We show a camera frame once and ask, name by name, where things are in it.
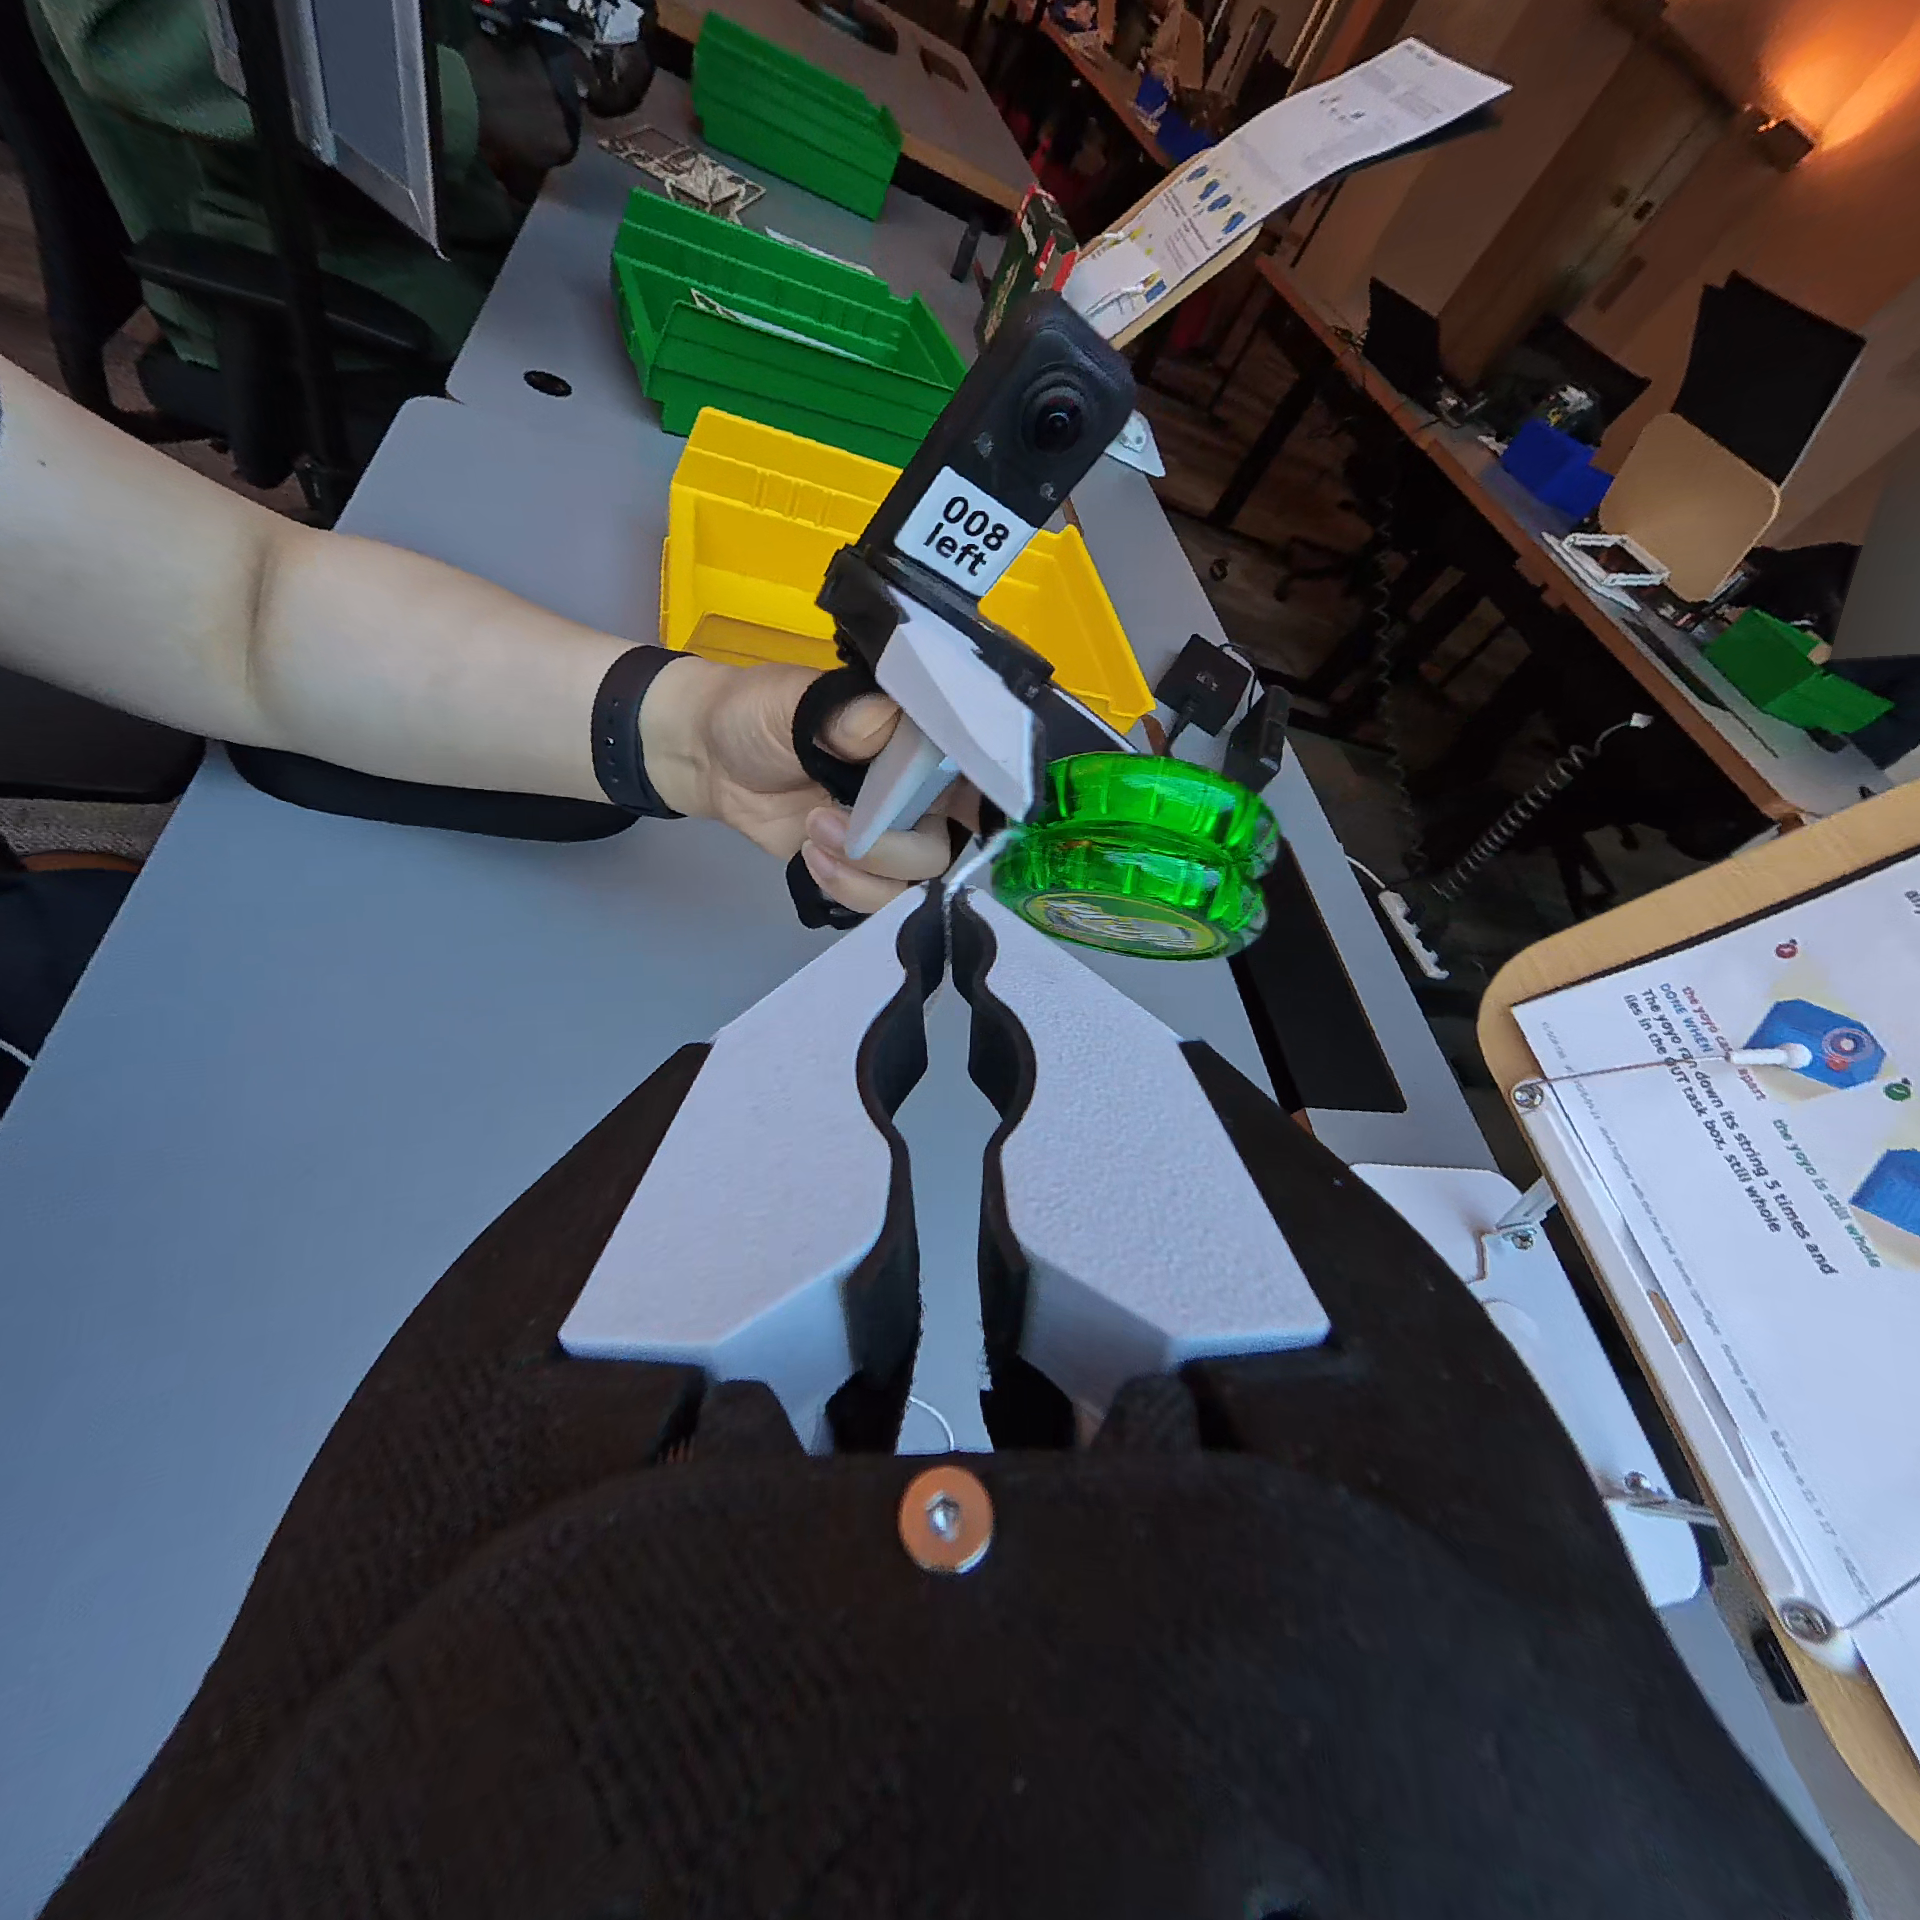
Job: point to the blue plastic bin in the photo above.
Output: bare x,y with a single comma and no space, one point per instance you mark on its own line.
1557,468

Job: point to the yellow plastic bin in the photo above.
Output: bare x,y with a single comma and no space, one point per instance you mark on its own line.
749,524

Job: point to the person's left forearm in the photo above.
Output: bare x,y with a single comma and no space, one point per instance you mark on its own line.
300,630

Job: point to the green card box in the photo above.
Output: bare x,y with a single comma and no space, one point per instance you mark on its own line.
1028,271

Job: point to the green transparent yoyo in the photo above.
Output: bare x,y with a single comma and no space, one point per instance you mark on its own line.
1140,839

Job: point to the small green plastic bin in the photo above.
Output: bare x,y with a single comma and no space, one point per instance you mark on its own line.
1793,676

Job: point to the wooden model parts sheet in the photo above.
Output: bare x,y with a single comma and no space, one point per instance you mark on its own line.
681,174

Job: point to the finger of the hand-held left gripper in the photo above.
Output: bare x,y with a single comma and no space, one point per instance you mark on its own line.
1102,721
960,704

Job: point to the black plug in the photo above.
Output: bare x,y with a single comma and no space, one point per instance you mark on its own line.
1260,736

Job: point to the black power adapter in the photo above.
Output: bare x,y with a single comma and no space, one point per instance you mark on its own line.
1206,687

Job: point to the person's left hand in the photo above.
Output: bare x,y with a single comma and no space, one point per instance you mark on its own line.
749,749

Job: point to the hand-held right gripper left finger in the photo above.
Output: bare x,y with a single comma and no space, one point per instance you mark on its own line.
749,1202

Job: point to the printed instruction sheet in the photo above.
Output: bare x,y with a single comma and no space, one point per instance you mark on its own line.
1335,136
1725,1202

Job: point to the white power strip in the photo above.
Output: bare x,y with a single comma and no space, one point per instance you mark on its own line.
1413,935

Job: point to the long wooden table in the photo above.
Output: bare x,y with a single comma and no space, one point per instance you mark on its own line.
1650,646

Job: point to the black wristband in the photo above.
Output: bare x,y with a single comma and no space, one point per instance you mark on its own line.
637,736

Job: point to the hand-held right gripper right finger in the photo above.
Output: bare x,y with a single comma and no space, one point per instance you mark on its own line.
1140,1185

